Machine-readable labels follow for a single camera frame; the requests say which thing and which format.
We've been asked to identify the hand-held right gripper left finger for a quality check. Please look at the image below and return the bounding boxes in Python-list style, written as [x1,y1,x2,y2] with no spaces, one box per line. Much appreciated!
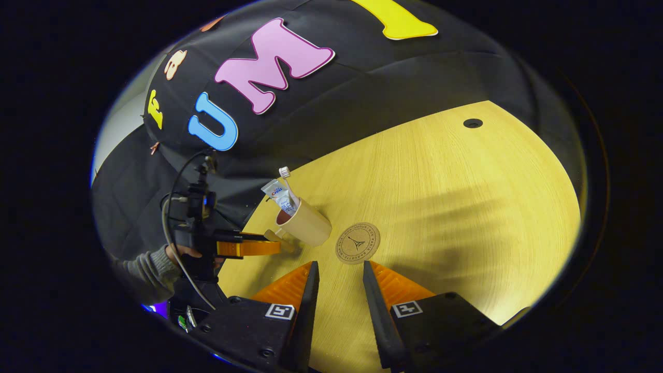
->
[194,261,320,373]

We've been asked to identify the round cork coaster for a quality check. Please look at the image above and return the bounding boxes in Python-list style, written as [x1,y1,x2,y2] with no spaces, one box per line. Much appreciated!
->
[335,223,381,265]

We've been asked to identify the white toothbrush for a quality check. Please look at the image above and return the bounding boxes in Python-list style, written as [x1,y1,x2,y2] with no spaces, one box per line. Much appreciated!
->
[279,166,301,208]

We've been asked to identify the white toothpaste tube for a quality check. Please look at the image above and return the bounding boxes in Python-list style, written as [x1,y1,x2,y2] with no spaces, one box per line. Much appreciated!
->
[261,179,301,217]

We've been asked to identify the black backdrop cloth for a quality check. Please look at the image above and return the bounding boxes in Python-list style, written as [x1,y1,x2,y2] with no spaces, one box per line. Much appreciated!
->
[92,0,587,271]

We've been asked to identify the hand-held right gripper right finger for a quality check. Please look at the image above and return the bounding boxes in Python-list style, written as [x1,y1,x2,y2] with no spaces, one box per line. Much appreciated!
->
[363,261,501,370]

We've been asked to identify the beige cup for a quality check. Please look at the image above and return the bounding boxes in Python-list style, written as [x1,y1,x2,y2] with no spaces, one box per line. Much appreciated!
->
[264,198,333,254]

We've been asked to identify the wooden desktop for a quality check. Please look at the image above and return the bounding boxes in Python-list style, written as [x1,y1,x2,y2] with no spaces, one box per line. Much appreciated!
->
[218,101,582,372]

